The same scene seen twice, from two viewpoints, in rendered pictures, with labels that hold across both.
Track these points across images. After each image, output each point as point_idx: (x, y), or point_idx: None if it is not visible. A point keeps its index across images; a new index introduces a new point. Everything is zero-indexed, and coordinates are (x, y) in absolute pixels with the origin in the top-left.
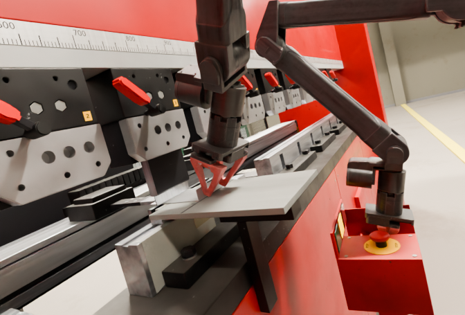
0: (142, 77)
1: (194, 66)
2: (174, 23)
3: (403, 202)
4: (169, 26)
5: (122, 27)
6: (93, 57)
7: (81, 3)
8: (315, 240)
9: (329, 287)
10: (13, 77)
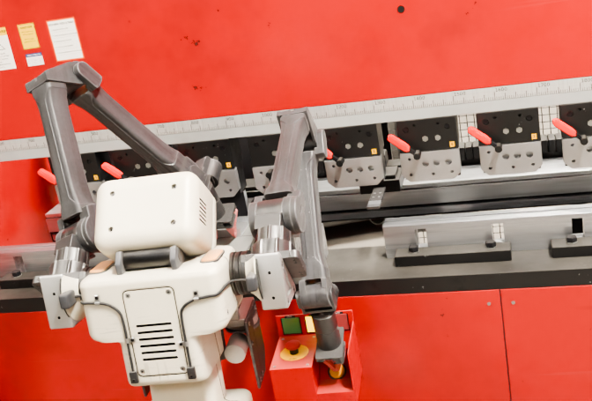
0: (200, 147)
1: (202, 161)
2: (241, 100)
3: (323, 342)
4: (235, 104)
5: (188, 115)
6: (167, 138)
7: (163, 108)
8: (355, 329)
9: (370, 380)
10: (129, 153)
